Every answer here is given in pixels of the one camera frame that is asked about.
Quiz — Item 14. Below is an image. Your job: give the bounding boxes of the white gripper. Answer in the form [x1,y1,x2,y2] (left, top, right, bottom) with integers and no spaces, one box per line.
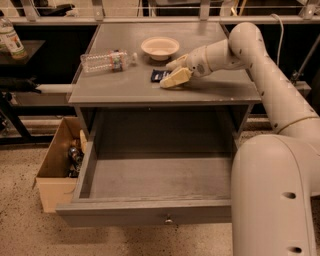
[160,46,213,88]

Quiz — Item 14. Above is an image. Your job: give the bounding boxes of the dark blue snack bar wrapper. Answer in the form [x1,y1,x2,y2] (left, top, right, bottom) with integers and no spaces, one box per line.
[151,70,170,83]

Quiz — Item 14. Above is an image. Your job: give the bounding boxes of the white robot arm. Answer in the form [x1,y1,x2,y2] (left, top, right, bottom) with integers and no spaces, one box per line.
[160,22,320,256]

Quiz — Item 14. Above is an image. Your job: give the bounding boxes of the open grey top drawer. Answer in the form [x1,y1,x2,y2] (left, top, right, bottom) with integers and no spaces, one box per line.
[55,109,254,228]

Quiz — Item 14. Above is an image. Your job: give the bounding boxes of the metal drawer knob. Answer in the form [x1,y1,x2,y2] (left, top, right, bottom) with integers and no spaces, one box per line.
[164,215,173,225]

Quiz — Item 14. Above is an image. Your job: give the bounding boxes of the clear plastic water bottle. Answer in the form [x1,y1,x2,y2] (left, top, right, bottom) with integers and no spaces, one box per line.
[80,50,138,73]

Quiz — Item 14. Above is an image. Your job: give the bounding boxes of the grey wooden cabinet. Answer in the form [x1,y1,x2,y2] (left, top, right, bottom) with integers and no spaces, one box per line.
[69,23,261,141]

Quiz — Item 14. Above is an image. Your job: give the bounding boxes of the items inside cardboard box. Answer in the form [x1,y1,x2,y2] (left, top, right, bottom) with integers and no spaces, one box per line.
[68,130,87,178]

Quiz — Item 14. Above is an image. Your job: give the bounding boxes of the cardboard box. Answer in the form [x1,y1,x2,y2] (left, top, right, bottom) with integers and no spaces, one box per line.
[35,117,82,213]

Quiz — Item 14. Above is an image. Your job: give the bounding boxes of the dark side table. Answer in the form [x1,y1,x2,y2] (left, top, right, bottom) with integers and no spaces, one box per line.
[0,40,52,145]

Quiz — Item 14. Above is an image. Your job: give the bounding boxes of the green labelled bottle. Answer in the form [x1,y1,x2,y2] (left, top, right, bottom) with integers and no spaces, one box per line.
[0,10,28,60]

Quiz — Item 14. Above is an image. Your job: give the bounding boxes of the white cable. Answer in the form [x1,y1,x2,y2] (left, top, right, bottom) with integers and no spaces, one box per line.
[270,13,285,68]

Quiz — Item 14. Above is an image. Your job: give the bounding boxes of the metal railing frame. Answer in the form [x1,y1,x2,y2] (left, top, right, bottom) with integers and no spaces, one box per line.
[0,0,320,24]

